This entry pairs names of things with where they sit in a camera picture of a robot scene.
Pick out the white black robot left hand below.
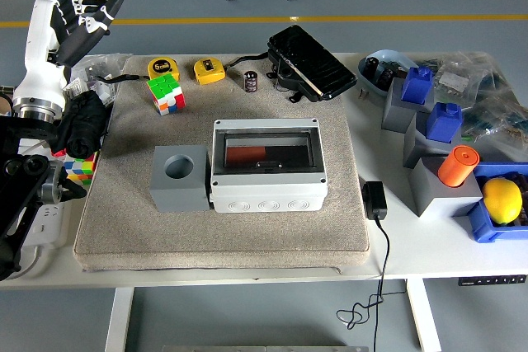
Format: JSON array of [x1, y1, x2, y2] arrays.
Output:
[[12, 0, 124, 104]]

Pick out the orange battery cylinder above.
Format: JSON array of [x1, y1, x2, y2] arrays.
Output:
[[225, 144, 267, 166], [437, 145, 482, 189]]

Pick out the white junction box clear lid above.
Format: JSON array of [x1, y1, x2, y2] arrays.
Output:
[[209, 118, 329, 214]]

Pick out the clear plastic bags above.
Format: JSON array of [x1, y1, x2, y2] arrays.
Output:
[[61, 53, 133, 108]]

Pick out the black cloth bundle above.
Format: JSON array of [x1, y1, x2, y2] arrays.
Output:
[[51, 90, 109, 160]]

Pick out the round yellow tape measure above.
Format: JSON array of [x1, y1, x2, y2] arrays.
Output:
[[95, 58, 182, 83]]

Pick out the multicolour puzzle cube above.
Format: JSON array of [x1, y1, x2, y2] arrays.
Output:
[[64, 152, 98, 185]]

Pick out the green-topped puzzle cube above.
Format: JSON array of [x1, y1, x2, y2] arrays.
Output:
[[146, 73, 186, 116]]

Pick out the squarish yellow tape measure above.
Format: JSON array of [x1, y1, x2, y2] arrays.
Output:
[[193, 51, 271, 86]]

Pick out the white power strip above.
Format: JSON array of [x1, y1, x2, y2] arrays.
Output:
[[16, 143, 100, 250]]

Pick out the grey block with round hole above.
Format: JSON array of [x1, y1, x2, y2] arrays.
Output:
[[150, 145, 212, 214]]

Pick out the black hard case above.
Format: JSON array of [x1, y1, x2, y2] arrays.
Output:
[[266, 25, 358, 102]]

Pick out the white table leg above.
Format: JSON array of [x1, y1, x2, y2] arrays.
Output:
[[105, 285, 135, 352], [406, 278, 442, 352]]

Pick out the grey-brown mat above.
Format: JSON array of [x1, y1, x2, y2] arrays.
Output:
[[73, 54, 371, 274]]

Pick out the light blue bowl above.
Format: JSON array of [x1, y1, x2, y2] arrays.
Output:
[[356, 49, 420, 106]]

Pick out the grey holder block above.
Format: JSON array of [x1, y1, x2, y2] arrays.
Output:
[[403, 110, 463, 170], [408, 156, 483, 218], [381, 77, 430, 134]]

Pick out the black power adapter plug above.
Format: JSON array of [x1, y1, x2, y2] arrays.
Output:
[[361, 181, 389, 221]]

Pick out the blue plastic block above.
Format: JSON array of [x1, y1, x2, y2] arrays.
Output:
[[400, 66, 434, 105], [425, 102, 464, 143]]

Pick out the clear bags of components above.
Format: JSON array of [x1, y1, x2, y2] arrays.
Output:
[[412, 50, 528, 163]]

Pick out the blue storage bin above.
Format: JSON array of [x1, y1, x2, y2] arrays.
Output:
[[465, 162, 528, 244]]

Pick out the yellow lemon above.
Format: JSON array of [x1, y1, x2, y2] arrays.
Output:
[[482, 177, 524, 225]]

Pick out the black table control panel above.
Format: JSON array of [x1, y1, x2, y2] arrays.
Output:
[[457, 274, 528, 287]]

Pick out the white power cable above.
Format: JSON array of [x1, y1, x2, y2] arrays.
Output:
[[12, 244, 49, 277]]

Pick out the black adapter cord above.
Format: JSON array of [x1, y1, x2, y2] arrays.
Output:
[[336, 218, 408, 352]]

